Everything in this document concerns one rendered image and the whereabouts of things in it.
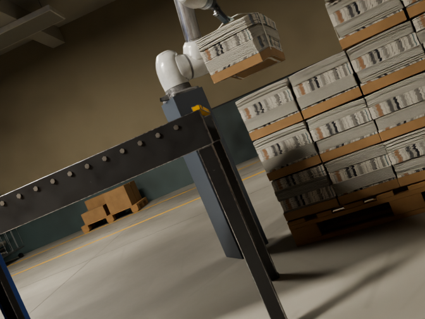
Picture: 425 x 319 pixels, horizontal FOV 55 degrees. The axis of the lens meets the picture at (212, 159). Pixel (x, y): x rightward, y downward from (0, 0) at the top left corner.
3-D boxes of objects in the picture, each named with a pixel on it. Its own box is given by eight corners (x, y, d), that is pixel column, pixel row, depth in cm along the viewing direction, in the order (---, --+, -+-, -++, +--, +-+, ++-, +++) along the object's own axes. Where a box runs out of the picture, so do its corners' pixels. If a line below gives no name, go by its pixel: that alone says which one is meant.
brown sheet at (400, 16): (346, 53, 221) (343, 45, 221) (400, 28, 209) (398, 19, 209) (341, 49, 186) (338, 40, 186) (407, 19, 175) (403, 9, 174)
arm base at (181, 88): (157, 107, 243) (153, 98, 243) (188, 96, 253) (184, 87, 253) (167, 99, 227) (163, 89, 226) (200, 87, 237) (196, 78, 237)
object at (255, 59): (225, 76, 219) (221, 69, 218) (272, 54, 204) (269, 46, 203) (213, 83, 206) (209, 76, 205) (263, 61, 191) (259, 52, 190)
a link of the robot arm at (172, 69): (162, 95, 245) (147, 61, 244) (188, 85, 252) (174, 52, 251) (168, 88, 230) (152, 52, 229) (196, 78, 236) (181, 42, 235)
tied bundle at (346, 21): (346, 54, 221) (329, 14, 220) (402, 28, 209) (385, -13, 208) (342, 50, 186) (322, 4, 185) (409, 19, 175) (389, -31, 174)
